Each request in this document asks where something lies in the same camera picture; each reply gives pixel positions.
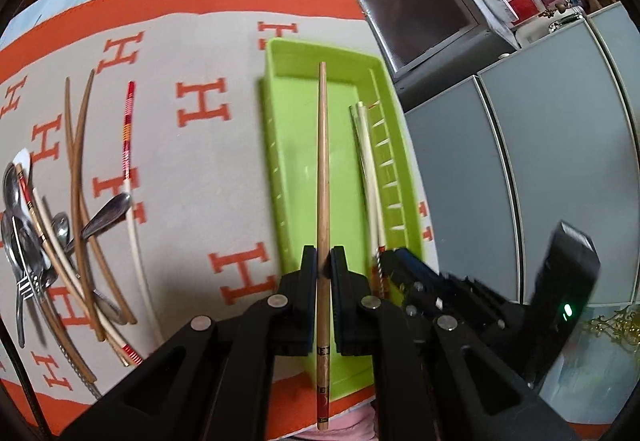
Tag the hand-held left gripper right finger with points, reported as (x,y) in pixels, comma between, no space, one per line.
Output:
(340,281)

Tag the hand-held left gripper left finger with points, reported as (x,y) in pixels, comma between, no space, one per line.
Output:
(309,281)

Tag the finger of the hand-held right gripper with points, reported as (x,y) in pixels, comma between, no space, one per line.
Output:
(415,271)

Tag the wooden chopstick with printed end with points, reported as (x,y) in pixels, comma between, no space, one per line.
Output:
(323,171)

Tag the green plastic tray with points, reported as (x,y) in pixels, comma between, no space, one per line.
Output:
(295,146)

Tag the white chopstick with patterned end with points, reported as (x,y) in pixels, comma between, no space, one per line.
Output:
(354,121)
(129,131)
(65,266)
(364,121)

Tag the metal fork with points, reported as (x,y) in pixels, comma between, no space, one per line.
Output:
(21,316)

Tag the gold ornament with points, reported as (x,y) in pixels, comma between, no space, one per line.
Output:
(615,321)

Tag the grey refrigerator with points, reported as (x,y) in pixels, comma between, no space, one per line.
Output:
(550,146)

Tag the pink cloth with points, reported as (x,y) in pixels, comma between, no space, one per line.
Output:
(350,421)

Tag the orange and beige printed blanket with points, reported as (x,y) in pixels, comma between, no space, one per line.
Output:
(210,161)

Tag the light wooden chopstick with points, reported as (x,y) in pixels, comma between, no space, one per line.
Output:
(75,351)

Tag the twisted metal chopstick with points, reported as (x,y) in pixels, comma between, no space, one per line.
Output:
(80,371)

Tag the small metal spoon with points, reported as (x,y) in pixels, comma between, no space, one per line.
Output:
(61,227)

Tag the thin brown chopstick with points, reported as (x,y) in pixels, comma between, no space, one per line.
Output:
(82,121)
(75,171)

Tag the red container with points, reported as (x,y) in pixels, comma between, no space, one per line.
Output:
(525,6)

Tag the white patterned bowl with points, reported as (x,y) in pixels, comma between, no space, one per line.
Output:
(500,1)

